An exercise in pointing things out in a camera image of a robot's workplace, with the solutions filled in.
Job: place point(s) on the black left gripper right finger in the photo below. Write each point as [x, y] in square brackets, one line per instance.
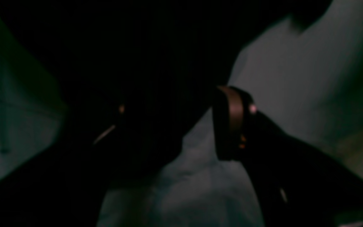
[296, 184]

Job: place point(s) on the black t-shirt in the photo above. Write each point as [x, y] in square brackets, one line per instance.
[160, 58]

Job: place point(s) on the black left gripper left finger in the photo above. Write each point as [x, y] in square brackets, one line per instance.
[64, 186]

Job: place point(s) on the blue table cloth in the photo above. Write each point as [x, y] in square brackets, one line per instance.
[308, 81]

